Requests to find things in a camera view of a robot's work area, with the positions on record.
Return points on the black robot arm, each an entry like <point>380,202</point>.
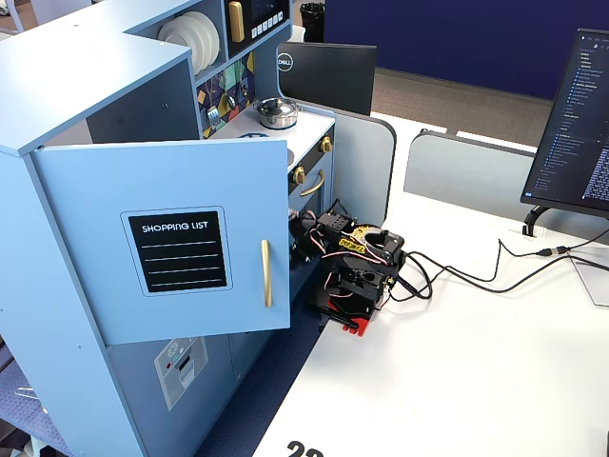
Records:
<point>354,271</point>

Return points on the light blue cabinet door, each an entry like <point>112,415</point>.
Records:
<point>85,247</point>

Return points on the gold stove knob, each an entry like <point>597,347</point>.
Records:
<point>326,145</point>
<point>299,175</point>

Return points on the gray desk divider panel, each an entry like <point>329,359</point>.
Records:
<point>466,176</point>
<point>361,162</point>

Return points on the red table clamp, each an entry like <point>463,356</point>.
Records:
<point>360,327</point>

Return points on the steel pot with lid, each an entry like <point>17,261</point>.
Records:
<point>276,113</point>

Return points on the black Dell monitor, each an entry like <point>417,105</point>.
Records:
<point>328,76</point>

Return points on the white toy plate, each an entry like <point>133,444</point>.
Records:
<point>205,47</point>
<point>173,35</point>
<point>215,40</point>

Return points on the black trash bin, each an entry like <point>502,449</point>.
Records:
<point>312,21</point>

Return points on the black toy microwave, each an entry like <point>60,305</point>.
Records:
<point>266,19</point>

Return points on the navy office partition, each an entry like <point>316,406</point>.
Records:
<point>466,38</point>

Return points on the light blue toy kitchen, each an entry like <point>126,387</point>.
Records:
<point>71,81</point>

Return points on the monitor showing code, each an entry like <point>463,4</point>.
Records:
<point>575,124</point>

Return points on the gray flat monitor base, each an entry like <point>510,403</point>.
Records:
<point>595,285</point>

